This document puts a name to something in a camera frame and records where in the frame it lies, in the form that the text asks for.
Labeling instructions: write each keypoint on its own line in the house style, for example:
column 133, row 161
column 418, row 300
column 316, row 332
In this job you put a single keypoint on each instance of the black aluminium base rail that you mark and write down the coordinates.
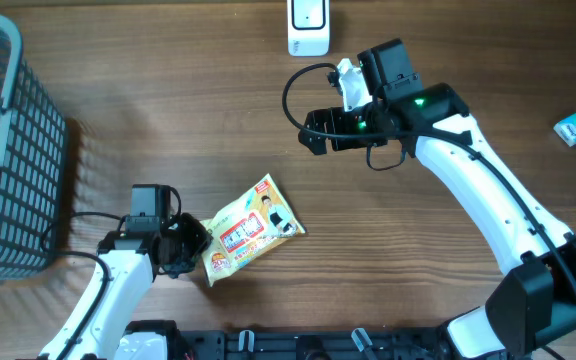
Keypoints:
column 399, row 344

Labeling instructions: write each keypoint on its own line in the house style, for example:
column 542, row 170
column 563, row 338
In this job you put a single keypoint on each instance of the grey plastic shopping basket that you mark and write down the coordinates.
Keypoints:
column 33, row 151

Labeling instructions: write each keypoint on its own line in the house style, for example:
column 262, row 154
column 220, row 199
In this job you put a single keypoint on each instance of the yellow wet wipes pack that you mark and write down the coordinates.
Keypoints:
column 248, row 227

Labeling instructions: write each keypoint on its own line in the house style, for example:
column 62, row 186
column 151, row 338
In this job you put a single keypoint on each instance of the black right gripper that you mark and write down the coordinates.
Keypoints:
column 336, row 115

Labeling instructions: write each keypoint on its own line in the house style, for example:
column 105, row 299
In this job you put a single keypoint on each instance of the white barcode scanner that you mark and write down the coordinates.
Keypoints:
column 308, row 27

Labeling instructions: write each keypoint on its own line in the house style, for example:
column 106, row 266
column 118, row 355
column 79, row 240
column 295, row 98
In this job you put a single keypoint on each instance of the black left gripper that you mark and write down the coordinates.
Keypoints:
column 201, row 240

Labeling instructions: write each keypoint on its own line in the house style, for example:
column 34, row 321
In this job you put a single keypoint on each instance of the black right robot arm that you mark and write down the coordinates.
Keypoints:
column 384, row 100

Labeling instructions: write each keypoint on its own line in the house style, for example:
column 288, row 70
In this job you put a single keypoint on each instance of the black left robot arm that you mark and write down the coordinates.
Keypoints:
column 150, row 241

